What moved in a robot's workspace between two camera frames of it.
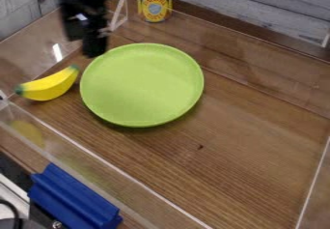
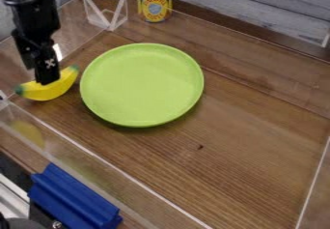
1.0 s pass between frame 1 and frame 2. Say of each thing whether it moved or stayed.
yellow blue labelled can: stayed
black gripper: moved
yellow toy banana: stayed
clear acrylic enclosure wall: stayed
